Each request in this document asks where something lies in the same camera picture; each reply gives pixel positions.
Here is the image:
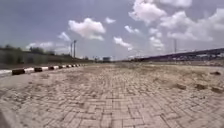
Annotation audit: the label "distant building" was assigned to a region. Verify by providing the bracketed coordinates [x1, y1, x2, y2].
[102, 56, 112, 63]

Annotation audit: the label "pale brick paved ground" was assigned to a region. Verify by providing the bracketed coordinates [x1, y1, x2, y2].
[0, 61, 224, 128]

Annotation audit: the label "pole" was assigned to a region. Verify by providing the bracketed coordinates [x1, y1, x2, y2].
[72, 39, 77, 59]
[69, 42, 73, 58]
[173, 38, 178, 54]

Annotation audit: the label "elevated bridge structure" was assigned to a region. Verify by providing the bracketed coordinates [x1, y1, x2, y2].
[128, 47, 224, 63]

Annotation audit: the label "black and white kerb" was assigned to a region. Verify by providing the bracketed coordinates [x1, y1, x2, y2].
[0, 63, 88, 77]

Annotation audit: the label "row of trees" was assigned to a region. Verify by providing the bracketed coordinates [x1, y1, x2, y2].
[0, 44, 73, 57]

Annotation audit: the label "loose brick clumps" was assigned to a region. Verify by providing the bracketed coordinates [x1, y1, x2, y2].
[174, 70, 224, 94]

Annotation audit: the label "long wall with bushes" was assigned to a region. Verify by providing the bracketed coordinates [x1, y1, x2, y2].
[0, 48, 93, 70]

